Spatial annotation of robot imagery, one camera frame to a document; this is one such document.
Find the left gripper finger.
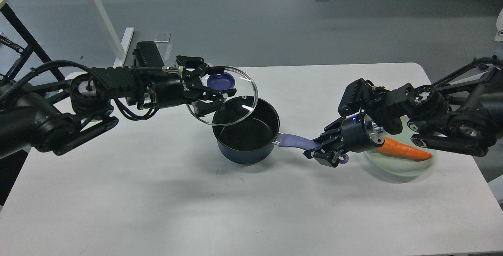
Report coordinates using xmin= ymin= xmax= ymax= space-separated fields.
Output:
xmin=194 ymin=88 xmax=237 ymax=117
xmin=175 ymin=55 xmax=224 ymax=80

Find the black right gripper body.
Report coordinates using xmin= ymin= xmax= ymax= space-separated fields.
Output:
xmin=341 ymin=113 xmax=385 ymax=153

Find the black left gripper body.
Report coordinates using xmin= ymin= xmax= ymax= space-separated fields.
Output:
xmin=150 ymin=74 xmax=196 ymax=109

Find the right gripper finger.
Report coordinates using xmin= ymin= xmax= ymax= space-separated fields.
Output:
xmin=314 ymin=116 xmax=345 ymax=146
xmin=303 ymin=143 xmax=349 ymax=168

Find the glass lid with blue knob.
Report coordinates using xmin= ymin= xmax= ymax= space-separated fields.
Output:
xmin=183 ymin=66 xmax=259 ymax=127

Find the blue saucepan with handle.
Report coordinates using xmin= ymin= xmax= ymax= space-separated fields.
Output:
xmin=212 ymin=96 xmax=349 ymax=165

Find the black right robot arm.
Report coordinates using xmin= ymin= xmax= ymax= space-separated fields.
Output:
xmin=304 ymin=56 xmax=503 ymax=168

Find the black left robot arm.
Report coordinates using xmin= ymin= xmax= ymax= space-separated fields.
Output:
xmin=0 ymin=41 xmax=237 ymax=158

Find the orange toy carrot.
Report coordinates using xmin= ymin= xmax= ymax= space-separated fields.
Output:
xmin=376 ymin=136 xmax=433 ymax=161

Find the clear glass plate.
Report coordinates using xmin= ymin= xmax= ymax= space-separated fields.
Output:
xmin=364 ymin=116 xmax=437 ymax=179

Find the white office chair base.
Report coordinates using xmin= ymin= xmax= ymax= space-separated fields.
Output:
xmin=494 ymin=9 xmax=503 ymax=42

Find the black metal table frame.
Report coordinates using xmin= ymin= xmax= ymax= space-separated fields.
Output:
xmin=0 ymin=0 xmax=51 ymax=86

